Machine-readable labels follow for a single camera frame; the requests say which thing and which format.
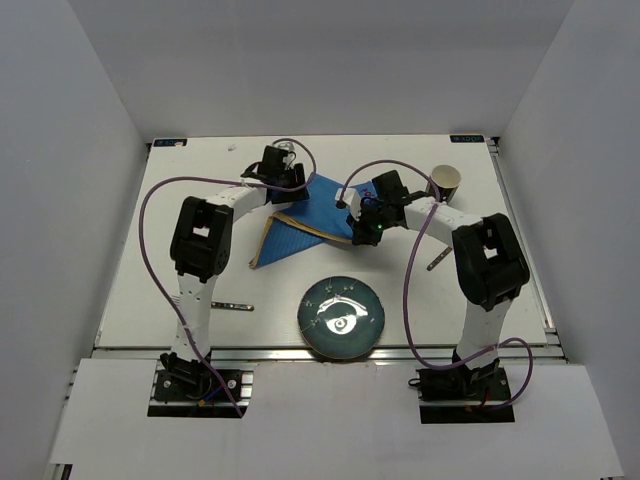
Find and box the teal ceramic plate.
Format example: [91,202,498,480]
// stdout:
[297,276,385,361]

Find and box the fork with black handle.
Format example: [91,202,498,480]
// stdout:
[210,301,255,312]

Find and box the left blue corner label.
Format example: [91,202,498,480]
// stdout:
[152,138,187,148]

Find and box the dark blue paper cup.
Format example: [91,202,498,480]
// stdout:
[426,165,462,203]

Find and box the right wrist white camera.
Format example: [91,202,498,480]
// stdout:
[335,188,361,219]

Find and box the knife with black handle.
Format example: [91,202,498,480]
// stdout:
[426,247,452,271]

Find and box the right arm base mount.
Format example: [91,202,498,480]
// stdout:
[408,367,515,425]

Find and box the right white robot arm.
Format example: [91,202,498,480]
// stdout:
[336,170,530,399]

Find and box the right blue corner label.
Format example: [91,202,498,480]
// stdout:
[449,134,485,143]

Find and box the blue pikachu placemat cloth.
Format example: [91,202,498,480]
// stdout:
[249,175,352,269]

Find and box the blue corner label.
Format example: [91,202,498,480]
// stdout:
[449,134,485,143]
[152,138,187,148]

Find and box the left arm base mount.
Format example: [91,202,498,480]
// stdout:
[147,353,250,419]

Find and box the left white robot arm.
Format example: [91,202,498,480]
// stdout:
[170,142,309,361]

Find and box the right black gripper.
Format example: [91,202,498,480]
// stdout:
[346,202,392,247]

